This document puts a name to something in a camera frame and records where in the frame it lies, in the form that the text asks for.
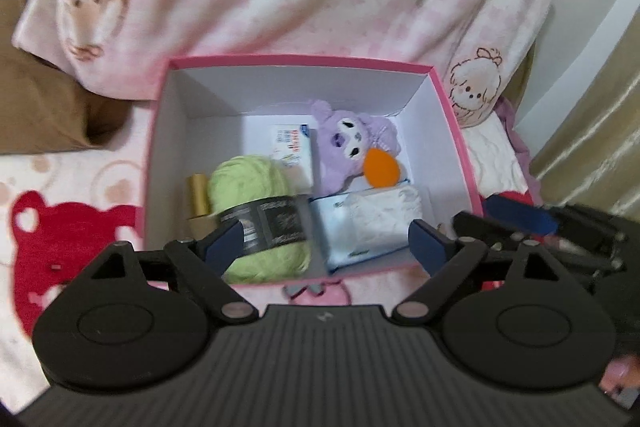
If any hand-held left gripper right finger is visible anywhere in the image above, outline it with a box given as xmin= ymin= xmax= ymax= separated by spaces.
xmin=392 ymin=219 xmax=563 ymax=327

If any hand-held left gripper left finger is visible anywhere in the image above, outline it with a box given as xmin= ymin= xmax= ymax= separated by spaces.
xmin=90 ymin=222 xmax=256 ymax=326

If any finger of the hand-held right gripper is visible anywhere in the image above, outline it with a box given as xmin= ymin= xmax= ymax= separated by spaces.
xmin=483 ymin=194 xmax=559 ymax=234
xmin=452 ymin=211 xmax=576 ymax=261

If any gold capped foundation bottle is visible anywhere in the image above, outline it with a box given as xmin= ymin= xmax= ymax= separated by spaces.
xmin=186 ymin=173 xmax=221 ymax=238

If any green yarn ball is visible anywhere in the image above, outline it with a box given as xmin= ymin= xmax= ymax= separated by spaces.
xmin=207 ymin=155 xmax=313 ymax=284

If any orange makeup sponge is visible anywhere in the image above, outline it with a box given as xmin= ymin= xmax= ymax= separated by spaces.
xmin=362 ymin=149 xmax=402 ymax=188

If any clear bag of white floss picks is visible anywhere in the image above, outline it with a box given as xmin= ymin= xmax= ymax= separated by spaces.
xmin=307 ymin=179 xmax=431 ymax=273

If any small white medicine box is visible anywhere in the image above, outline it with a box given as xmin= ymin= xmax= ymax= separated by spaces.
xmin=269 ymin=123 xmax=316 ymax=190

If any purple plush toy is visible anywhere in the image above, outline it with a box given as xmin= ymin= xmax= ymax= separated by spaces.
xmin=310 ymin=99 xmax=403 ymax=195

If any pink cardboard box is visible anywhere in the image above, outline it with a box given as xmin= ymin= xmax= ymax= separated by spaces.
xmin=142 ymin=54 xmax=485 ymax=293

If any person's right hand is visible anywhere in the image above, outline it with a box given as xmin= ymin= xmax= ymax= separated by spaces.
xmin=600 ymin=353 xmax=640 ymax=400

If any purple ruffled bed sheet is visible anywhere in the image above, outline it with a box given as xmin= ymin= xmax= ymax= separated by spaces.
xmin=492 ymin=97 xmax=543 ymax=198

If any gold curtain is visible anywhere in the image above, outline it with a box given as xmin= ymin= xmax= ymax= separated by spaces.
xmin=527 ymin=7 xmax=640 ymax=220

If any bear printed blanket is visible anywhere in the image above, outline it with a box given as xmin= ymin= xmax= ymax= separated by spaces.
xmin=0 ymin=112 xmax=541 ymax=408

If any brown pillow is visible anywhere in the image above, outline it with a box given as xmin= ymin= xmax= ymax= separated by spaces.
xmin=0 ymin=0 xmax=156 ymax=155

